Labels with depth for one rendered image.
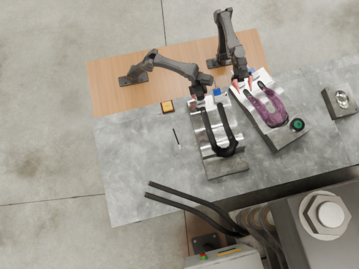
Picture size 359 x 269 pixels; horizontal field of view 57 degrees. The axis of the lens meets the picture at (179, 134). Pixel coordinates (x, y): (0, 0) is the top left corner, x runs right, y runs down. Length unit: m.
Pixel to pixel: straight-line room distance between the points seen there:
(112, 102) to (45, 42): 1.52
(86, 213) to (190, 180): 1.20
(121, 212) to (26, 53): 2.07
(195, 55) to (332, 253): 1.70
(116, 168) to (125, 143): 0.16
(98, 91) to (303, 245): 1.73
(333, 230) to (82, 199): 2.40
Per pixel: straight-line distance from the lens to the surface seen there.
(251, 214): 1.54
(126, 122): 2.14
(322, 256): 0.86
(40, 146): 3.18
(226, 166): 1.98
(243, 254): 1.36
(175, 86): 2.19
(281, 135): 2.03
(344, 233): 0.88
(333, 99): 2.26
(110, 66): 2.31
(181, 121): 2.10
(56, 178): 3.06
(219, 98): 2.02
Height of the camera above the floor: 2.81
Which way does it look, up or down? 75 degrees down
